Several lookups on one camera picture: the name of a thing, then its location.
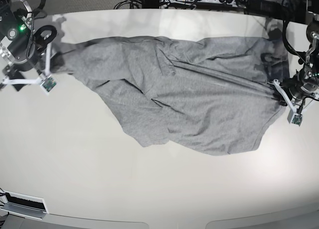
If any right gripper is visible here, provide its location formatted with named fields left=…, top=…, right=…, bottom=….
left=8, top=24, right=57, bottom=79

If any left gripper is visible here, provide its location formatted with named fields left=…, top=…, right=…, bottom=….
left=280, top=75, right=319, bottom=106

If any grey t-shirt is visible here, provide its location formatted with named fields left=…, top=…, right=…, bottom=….
left=51, top=36, right=289, bottom=156

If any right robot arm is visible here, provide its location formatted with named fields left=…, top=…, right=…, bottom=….
left=0, top=0, right=57, bottom=93

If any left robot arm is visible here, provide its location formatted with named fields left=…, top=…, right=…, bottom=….
left=278, top=0, right=319, bottom=110

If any black power adapter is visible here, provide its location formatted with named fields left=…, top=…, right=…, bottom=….
left=246, top=0, right=282, bottom=18

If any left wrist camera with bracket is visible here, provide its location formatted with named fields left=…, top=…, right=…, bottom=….
left=271, top=79, right=319, bottom=126

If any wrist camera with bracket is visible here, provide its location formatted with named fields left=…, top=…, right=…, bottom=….
left=0, top=37, right=56, bottom=94
left=271, top=79, right=319, bottom=126

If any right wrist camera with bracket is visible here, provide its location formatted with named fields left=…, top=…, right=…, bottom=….
left=0, top=37, right=56, bottom=94

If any grey cable tray box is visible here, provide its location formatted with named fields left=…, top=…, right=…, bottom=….
left=0, top=189, right=49, bottom=220

